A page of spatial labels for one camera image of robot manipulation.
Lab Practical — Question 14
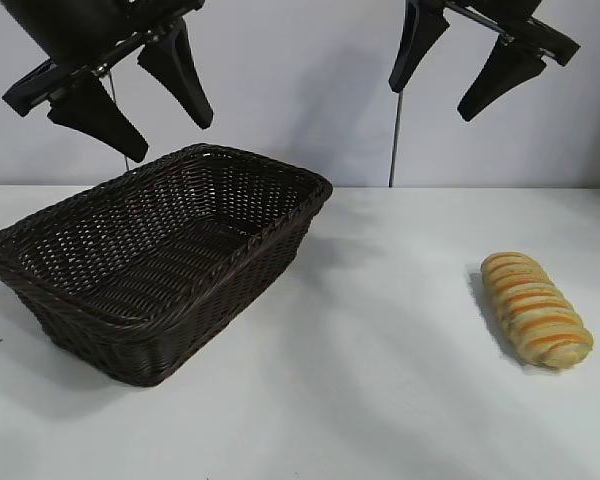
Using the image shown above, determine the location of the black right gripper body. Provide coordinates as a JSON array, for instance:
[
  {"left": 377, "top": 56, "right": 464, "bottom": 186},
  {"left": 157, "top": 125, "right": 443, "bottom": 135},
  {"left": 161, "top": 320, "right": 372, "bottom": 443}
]
[{"left": 442, "top": 0, "right": 581, "bottom": 66}]

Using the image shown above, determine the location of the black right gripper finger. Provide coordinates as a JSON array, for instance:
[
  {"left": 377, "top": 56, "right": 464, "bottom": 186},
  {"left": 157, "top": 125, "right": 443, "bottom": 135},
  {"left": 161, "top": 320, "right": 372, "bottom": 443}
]
[
  {"left": 457, "top": 44, "right": 549, "bottom": 123},
  {"left": 388, "top": 0, "right": 451, "bottom": 92}
]

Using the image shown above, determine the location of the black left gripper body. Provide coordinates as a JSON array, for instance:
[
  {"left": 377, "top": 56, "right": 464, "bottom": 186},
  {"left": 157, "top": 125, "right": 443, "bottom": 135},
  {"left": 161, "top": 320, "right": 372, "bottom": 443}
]
[{"left": 2, "top": 0, "right": 204, "bottom": 115}]

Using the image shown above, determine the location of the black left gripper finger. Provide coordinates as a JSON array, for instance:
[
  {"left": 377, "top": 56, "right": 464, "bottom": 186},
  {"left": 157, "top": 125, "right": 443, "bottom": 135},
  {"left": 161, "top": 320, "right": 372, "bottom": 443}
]
[
  {"left": 137, "top": 20, "right": 215, "bottom": 129},
  {"left": 47, "top": 78, "right": 149, "bottom": 162}
]

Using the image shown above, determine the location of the long striped bread loaf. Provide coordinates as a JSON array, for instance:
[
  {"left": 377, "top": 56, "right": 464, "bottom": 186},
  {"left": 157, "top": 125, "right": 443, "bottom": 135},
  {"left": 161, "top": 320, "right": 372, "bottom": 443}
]
[{"left": 480, "top": 251, "right": 595, "bottom": 372}]

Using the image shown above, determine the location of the dark brown wicker basket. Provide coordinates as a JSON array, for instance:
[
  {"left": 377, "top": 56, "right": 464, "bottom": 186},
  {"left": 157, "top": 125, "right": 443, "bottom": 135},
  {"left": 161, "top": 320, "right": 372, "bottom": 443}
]
[{"left": 0, "top": 143, "right": 334, "bottom": 389}]

